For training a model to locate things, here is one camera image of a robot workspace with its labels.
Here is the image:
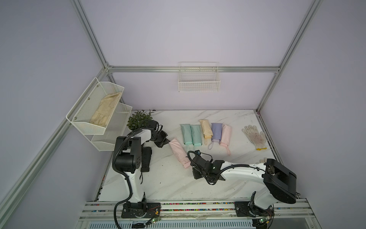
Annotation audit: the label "white dotted work glove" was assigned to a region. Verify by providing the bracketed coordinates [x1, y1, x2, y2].
[242, 125, 267, 150]

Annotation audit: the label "yellow umbrella in sleeve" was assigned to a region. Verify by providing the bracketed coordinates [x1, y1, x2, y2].
[199, 119, 213, 145]

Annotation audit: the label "potted green plant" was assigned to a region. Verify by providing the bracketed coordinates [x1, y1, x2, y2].
[127, 110, 156, 131]

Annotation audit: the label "purple umbrella in sleeve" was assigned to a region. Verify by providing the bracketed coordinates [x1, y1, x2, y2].
[208, 123, 223, 150]

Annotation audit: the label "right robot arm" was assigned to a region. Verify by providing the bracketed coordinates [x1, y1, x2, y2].
[187, 150, 297, 218]

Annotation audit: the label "cream work glove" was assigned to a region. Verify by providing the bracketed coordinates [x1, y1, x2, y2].
[259, 157, 267, 164]

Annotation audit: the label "pink umbrella far right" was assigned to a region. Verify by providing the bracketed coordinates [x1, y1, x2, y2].
[219, 124, 232, 155]

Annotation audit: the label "teal umbrella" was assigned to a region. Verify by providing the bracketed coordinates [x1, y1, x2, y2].
[190, 125, 202, 147]
[180, 124, 193, 145]

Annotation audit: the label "beige gloves in shelf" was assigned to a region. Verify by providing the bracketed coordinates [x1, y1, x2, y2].
[90, 92, 122, 127]

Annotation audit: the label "white two-tier mesh shelf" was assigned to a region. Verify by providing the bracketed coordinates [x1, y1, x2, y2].
[66, 78, 132, 151]

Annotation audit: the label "teal umbrella right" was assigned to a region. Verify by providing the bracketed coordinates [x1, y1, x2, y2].
[190, 125, 202, 147]

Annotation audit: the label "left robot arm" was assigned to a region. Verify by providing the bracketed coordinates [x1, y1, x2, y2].
[112, 120, 169, 229]

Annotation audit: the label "black umbrella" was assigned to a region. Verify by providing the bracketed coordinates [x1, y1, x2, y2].
[140, 147, 152, 184]

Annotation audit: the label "teal umbrella left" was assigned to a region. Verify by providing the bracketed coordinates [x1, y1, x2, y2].
[180, 124, 193, 145]

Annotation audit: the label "white wire wall basket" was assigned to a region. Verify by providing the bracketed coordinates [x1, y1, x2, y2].
[178, 62, 221, 93]

